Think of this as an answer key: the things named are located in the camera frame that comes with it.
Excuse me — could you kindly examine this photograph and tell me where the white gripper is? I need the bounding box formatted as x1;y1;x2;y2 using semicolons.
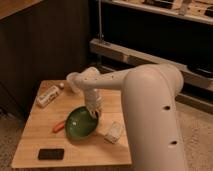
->
84;89;102;119

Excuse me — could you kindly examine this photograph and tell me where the green ceramic bowl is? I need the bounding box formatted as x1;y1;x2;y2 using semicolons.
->
65;106;99;140

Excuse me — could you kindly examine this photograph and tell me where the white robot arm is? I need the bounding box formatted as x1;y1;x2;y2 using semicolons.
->
67;64;188;171

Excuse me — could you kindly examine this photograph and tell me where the orange carrot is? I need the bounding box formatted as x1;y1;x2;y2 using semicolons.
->
52;121;65;133

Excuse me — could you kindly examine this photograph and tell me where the translucent plastic cup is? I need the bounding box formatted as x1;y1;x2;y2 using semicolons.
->
66;72;80;93

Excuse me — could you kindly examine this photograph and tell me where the white plastic bottle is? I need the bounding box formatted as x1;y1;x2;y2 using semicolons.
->
36;83;64;108

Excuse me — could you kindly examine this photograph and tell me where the metal shelf rack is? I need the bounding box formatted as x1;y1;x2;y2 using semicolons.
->
89;0;213;114

